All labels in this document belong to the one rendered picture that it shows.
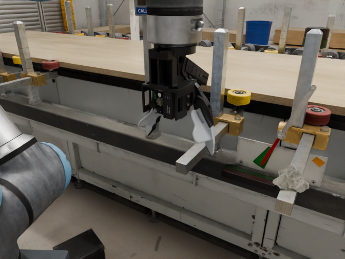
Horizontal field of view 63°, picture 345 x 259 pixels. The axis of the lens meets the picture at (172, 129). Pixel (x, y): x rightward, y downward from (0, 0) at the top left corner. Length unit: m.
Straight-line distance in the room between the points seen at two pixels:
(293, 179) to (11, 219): 0.58
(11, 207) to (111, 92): 0.93
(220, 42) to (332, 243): 0.94
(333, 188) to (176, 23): 0.70
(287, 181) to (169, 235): 1.15
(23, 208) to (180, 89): 0.43
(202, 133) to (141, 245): 1.21
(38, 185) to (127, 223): 1.10
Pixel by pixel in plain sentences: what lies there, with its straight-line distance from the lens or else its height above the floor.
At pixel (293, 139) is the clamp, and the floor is 0.84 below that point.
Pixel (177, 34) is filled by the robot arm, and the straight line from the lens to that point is 0.45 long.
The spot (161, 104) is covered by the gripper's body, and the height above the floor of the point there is 1.04.
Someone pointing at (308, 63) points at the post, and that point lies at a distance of 0.84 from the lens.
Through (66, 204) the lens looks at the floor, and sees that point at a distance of 2.00.
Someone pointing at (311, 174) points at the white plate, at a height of 0.74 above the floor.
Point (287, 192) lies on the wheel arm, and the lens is 0.62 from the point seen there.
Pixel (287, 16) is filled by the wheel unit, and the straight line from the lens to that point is 1.94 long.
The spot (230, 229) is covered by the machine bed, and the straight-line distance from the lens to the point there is 1.52.
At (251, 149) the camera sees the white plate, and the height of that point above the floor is 0.77.
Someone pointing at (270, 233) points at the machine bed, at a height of 0.25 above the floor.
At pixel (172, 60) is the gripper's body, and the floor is 1.12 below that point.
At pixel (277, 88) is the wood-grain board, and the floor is 0.90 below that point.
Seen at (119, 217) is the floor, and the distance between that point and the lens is 1.83.
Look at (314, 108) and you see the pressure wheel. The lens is 0.94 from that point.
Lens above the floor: 1.21
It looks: 25 degrees down
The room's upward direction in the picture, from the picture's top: straight up
